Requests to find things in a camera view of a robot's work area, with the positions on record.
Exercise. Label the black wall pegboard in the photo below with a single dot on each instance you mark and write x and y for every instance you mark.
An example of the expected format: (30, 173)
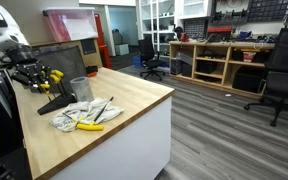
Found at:
(267, 11)

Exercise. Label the white table cabinet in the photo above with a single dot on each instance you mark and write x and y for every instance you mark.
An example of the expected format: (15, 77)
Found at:
(127, 146)

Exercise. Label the black storage bin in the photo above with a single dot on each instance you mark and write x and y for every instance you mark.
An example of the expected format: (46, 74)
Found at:
(206, 67)

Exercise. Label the white paper scrap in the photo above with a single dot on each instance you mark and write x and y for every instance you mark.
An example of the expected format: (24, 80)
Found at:
(228, 95)

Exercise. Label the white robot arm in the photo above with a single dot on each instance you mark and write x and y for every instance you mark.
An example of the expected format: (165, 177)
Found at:
(0, 30)

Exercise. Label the pink translucent storage bin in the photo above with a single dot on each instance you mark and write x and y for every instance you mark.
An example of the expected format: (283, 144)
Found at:
(70, 25)

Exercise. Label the grey checked tote bag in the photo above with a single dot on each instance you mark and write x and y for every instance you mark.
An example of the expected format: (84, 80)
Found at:
(67, 63)

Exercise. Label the red lid toolbox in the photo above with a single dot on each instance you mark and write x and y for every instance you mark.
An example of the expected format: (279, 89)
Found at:
(219, 29)

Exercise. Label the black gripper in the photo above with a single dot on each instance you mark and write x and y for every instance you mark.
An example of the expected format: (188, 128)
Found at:
(30, 71)

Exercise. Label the wall tool rack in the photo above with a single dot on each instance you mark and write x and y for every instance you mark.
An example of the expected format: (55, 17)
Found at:
(230, 15)

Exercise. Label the black equipment box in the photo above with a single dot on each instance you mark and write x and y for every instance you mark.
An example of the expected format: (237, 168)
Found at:
(180, 68)

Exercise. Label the white grid shelving unit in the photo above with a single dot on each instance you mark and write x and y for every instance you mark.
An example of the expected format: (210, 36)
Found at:
(138, 20)

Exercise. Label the blue floor bin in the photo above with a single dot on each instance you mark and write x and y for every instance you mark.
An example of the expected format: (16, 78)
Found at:
(137, 62)

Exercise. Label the large cardboard box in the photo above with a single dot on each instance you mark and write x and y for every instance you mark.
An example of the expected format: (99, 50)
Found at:
(92, 60)

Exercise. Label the wooden shelf unit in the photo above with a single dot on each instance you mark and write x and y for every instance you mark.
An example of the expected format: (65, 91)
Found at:
(228, 66)

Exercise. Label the black mesh office chair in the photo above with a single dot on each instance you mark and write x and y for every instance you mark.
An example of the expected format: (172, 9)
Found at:
(285, 56)

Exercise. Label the red metal cabinet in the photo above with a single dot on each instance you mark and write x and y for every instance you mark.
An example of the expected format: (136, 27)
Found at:
(102, 50)

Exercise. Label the dark backpack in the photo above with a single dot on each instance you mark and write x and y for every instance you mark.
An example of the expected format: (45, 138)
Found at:
(117, 36)

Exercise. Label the grey small parts drawers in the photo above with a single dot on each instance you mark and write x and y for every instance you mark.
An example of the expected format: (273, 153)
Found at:
(195, 28)

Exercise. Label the large black crate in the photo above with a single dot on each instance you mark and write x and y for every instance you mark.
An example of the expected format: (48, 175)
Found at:
(247, 81)

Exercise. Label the white wall cabinet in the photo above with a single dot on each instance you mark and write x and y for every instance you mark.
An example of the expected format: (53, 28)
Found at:
(194, 8)

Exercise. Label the grey cylindrical cup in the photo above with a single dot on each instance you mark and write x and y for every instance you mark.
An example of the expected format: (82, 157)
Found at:
(81, 90)

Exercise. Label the small black office chair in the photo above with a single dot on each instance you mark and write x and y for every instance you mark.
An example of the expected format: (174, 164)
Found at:
(146, 50)

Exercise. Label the red and white box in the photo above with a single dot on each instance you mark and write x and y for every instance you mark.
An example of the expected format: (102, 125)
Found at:
(249, 56)

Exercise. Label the black wedge hex key stand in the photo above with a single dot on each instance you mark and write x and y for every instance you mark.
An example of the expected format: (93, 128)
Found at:
(55, 104)

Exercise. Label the small black box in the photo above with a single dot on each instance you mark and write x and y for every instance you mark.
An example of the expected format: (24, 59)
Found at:
(91, 69)

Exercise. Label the small orange item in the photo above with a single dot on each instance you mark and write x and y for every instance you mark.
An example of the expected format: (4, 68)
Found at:
(92, 75)

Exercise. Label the white printed cloth rag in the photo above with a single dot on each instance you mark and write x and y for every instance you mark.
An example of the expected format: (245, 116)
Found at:
(80, 110)

